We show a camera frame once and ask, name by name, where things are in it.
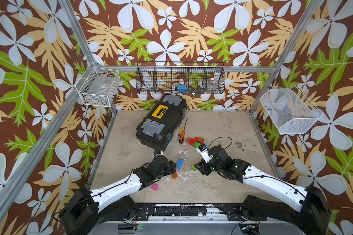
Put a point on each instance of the red long lego brick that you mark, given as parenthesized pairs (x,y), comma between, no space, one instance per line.
(191,141)

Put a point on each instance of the white wire basket left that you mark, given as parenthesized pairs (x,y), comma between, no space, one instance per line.
(98,86)

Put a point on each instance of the dark green lego brick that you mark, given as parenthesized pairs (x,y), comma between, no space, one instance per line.
(196,144)

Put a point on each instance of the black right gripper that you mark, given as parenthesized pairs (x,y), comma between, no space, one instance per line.
(202,167)

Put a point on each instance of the blue object in basket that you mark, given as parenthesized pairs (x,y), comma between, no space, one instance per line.
(182,89)

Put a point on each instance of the magenta lego brick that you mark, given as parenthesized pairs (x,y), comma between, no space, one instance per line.
(155,187)

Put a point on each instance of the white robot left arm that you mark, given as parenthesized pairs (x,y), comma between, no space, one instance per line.
(87,209)

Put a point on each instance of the orange lego brick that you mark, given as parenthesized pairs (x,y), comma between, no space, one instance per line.
(199,140)
(174,176)

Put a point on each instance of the white wire basket right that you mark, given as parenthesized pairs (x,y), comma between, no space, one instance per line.
(290,110)

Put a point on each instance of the light blue long lego brick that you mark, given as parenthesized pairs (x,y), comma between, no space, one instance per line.
(179,163)

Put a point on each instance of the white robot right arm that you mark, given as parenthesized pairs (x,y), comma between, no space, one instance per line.
(305,208)

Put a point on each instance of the black toolbox with yellow label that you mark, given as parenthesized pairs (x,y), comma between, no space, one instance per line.
(159,126)

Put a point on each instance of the black wire basket back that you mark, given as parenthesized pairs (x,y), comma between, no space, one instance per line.
(165,76)

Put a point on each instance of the white wire basket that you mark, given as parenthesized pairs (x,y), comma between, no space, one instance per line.
(290,110)
(98,86)

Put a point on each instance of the orange handled screwdriver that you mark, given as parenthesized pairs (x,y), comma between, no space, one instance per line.
(182,137)

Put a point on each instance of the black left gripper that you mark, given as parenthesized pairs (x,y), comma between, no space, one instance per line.
(173,168)

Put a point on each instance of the yellow handled screwdriver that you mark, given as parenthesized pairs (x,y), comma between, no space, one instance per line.
(182,128)

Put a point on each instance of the black mounting rail base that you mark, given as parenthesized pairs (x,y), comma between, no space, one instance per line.
(190,212)

